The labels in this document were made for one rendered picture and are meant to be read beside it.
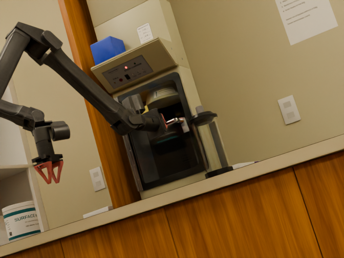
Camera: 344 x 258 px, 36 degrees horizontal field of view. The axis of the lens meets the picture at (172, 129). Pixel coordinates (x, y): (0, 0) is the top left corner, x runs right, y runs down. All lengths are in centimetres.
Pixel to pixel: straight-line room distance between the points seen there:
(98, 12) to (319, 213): 125
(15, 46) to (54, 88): 128
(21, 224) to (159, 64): 85
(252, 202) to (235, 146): 78
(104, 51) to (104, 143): 36
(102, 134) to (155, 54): 39
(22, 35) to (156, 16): 65
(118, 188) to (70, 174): 78
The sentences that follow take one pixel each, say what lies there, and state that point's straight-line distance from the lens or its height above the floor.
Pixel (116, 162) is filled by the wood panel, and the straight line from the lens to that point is 213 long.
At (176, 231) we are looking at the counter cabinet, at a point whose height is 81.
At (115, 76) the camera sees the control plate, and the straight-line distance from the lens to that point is 211.
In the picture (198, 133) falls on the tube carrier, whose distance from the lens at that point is 185.
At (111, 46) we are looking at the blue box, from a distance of 209.
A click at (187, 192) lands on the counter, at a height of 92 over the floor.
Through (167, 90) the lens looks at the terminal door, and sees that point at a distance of 205.
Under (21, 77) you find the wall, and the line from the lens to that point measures 307.
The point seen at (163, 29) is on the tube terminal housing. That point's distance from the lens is 211.
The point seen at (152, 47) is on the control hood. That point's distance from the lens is 200.
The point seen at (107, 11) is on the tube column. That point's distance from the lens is 226.
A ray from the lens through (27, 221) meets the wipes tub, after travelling 223.
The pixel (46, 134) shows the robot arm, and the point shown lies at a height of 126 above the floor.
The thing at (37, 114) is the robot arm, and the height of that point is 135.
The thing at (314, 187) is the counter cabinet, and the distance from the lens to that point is 160.
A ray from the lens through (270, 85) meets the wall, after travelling 236.
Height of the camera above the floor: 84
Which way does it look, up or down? 10 degrees up
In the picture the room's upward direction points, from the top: 16 degrees counter-clockwise
